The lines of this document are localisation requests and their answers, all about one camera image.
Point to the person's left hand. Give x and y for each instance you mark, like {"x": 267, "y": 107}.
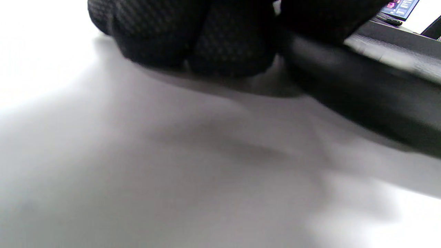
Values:
{"x": 206, "y": 31}

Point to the black plastic tray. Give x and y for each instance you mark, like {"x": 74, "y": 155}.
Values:
{"x": 361, "y": 86}

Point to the laptop with lit screen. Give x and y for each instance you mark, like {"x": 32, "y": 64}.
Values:
{"x": 399, "y": 8}

